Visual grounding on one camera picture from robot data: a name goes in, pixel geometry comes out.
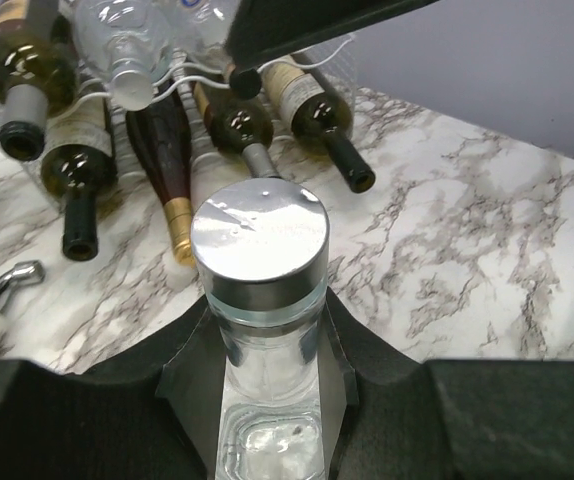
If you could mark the green bottle black neck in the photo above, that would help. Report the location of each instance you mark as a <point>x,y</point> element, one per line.
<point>317,115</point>

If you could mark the dark green bottle top left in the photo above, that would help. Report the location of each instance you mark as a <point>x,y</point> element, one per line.
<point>38,78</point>

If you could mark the round clear bottle dark label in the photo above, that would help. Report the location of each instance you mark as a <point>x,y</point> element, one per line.
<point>261,247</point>

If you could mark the red wine bottle gold foil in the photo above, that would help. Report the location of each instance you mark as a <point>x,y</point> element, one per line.
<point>160,136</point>

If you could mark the clear bottle silver cap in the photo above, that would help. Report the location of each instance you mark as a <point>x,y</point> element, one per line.
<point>126,44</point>

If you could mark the clear bottle white label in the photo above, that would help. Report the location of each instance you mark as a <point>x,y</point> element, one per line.
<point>203,27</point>

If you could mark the dark bottle bottom left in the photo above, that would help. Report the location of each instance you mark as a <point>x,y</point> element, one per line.
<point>78,167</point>

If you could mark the white wire wine rack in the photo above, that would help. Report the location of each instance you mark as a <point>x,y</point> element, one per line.
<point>334,59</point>

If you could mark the green bottle silver foil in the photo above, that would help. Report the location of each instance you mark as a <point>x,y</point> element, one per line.
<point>237,127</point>

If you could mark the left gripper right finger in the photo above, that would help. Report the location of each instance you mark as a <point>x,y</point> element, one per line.
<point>385,416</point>

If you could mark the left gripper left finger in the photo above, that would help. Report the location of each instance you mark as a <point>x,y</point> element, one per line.
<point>132,416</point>

